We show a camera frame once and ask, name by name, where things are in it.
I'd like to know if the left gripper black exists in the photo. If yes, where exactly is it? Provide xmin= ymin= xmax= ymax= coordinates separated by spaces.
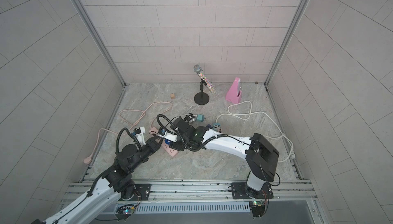
xmin=129 ymin=135 xmax=166 ymax=172

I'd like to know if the pink power strip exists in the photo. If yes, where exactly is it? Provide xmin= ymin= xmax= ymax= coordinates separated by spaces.
xmin=149 ymin=127 xmax=179 ymax=157

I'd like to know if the teal power adapter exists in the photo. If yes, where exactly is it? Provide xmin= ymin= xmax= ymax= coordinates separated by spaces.
xmin=196 ymin=114 xmax=205 ymax=122

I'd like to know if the black electric shaver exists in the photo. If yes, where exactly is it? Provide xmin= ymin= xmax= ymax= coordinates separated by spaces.
xmin=186 ymin=113 xmax=198 ymax=123

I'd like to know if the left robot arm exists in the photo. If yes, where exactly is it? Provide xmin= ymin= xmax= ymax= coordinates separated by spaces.
xmin=33 ymin=128 xmax=163 ymax=224

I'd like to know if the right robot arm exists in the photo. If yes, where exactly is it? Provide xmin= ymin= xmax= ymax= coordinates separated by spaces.
xmin=156 ymin=114 xmax=279 ymax=200

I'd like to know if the teal power strip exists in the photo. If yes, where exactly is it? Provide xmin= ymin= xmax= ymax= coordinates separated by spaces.
xmin=212 ymin=123 xmax=221 ymax=131

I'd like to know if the black microphone stand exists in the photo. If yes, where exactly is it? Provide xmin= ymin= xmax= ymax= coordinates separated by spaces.
xmin=194 ymin=80 xmax=209 ymax=105

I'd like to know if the pink metronome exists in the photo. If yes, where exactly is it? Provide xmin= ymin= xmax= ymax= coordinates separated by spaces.
xmin=225 ymin=77 xmax=243 ymax=104

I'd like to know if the glitter microphone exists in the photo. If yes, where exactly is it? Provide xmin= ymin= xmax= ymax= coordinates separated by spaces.
xmin=193 ymin=65 xmax=216 ymax=93

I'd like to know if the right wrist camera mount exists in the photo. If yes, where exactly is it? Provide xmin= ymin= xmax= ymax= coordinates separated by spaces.
xmin=159 ymin=128 xmax=178 ymax=142

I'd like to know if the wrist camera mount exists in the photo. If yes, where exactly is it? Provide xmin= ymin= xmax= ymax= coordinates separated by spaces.
xmin=133 ymin=127 xmax=146 ymax=146
xmin=159 ymin=128 xmax=178 ymax=142

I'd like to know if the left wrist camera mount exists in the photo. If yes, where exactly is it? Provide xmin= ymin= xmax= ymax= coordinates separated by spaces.
xmin=133 ymin=127 xmax=146 ymax=146

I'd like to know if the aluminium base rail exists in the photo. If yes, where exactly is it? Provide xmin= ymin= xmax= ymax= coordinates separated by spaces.
xmin=59 ymin=179 xmax=318 ymax=206

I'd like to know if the pink power strip cord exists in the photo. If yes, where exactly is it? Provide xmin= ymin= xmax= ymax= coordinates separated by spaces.
xmin=83 ymin=101 xmax=173 ymax=165

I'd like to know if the left corner aluminium post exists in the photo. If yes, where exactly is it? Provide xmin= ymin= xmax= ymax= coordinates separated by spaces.
xmin=71 ymin=0 xmax=126 ymax=88

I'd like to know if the corner aluminium post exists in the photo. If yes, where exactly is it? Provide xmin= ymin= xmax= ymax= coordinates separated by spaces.
xmin=264 ymin=0 xmax=310 ymax=92
xmin=71 ymin=0 xmax=126 ymax=88

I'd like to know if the right corner aluminium post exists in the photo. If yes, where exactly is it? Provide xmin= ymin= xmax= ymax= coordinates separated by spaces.
xmin=264 ymin=0 xmax=310 ymax=92

